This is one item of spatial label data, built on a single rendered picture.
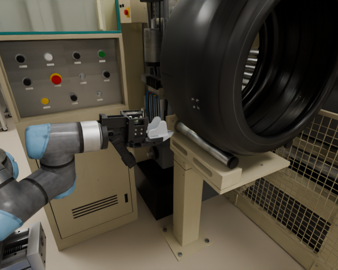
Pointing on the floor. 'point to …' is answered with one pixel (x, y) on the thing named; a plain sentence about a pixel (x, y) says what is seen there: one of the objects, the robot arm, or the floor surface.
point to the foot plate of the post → (190, 249)
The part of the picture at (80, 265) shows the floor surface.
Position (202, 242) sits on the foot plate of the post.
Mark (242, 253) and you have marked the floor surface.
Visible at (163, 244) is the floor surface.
